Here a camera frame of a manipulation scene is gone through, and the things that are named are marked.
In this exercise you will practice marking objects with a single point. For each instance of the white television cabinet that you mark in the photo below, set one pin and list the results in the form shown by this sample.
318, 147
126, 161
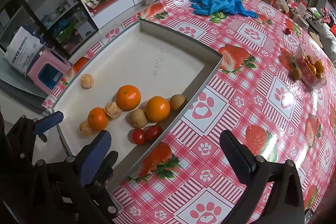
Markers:
118, 7

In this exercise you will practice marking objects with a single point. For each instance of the pink plastic stool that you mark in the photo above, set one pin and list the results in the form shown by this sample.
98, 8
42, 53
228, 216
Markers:
44, 66

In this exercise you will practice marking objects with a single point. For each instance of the small orange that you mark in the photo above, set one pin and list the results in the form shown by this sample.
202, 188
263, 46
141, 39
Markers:
97, 119

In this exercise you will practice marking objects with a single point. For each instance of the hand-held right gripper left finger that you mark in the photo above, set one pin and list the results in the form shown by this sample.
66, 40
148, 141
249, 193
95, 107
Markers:
95, 157

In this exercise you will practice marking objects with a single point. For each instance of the clear glass bowl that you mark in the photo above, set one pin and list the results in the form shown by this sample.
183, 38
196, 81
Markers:
300, 52

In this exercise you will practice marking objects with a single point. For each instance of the red checked strawberry tablecloth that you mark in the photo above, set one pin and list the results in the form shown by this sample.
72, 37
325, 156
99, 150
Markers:
236, 108

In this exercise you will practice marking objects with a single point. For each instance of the blue rubber gloves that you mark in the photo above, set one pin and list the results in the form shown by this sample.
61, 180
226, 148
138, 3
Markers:
218, 2

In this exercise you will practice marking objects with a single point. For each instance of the pile of small packets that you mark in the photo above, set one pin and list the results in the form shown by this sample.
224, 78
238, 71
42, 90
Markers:
302, 9

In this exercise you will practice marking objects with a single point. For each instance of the red cherry tomato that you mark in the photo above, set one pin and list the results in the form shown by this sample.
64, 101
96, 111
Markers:
302, 61
138, 136
288, 30
154, 133

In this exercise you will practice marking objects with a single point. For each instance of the white sack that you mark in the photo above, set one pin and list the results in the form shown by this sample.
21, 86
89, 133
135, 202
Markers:
23, 48

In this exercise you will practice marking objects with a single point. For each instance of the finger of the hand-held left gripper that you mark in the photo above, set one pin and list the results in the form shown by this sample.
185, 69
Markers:
50, 120
110, 165

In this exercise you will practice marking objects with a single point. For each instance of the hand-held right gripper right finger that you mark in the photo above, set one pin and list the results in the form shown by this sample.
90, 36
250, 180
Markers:
235, 158

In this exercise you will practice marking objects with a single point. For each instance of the grey rectangular tray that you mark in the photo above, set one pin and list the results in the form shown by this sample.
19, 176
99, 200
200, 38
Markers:
147, 56

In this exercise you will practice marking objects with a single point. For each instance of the brown kiwi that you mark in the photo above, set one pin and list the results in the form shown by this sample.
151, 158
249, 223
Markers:
178, 101
309, 58
296, 74
139, 118

